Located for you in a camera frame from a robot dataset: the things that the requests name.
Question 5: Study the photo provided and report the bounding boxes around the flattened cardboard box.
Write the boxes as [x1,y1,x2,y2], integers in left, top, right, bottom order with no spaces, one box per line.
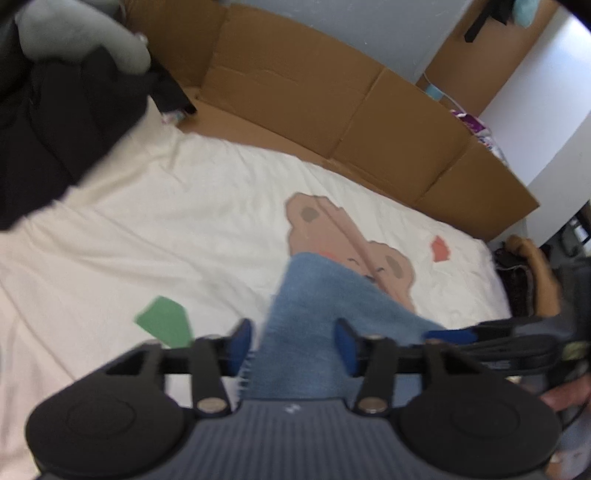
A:
[122,0,541,243]

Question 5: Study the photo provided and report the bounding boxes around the dark patterned folded garment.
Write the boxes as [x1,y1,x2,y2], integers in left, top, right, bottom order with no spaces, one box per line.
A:
[494,247,539,319]

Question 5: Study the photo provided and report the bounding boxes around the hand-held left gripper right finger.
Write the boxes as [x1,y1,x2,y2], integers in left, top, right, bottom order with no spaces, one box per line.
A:
[335,318,483,416]

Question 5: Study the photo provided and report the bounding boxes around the black hanging garment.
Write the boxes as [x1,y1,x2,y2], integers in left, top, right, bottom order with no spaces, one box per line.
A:
[464,0,527,44]

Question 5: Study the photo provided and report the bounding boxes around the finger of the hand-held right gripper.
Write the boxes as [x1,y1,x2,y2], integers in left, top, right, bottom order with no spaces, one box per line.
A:
[424,316,543,347]

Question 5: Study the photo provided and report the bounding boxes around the cream bear print blanket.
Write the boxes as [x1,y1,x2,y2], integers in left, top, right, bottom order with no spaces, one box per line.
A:
[0,108,513,480]

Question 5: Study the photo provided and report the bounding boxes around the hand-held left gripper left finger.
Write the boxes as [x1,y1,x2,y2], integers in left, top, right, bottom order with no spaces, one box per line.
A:
[105,318,254,416]

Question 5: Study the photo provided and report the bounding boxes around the grey wrapped mattress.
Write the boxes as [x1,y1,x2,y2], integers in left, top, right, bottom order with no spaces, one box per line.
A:
[217,0,476,84]

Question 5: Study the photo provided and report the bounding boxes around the light blue denim pants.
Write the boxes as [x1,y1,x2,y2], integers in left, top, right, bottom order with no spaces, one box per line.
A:
[240,251,525,409]

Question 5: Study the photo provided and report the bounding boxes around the person's right hand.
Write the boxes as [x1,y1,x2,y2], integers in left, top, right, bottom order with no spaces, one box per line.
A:
[538,376,591,414]

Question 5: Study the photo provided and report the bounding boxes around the pink printed refill bag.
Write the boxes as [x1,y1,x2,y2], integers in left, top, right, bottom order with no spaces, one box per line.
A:
[450,108,506,160]

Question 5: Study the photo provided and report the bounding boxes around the light grey-green garment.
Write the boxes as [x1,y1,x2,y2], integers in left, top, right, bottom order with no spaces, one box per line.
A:
[14,0,153,77]

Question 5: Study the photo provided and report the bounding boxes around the upright brown cardboard panel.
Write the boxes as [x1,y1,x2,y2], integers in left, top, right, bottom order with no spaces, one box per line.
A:
[416,0,561,116]

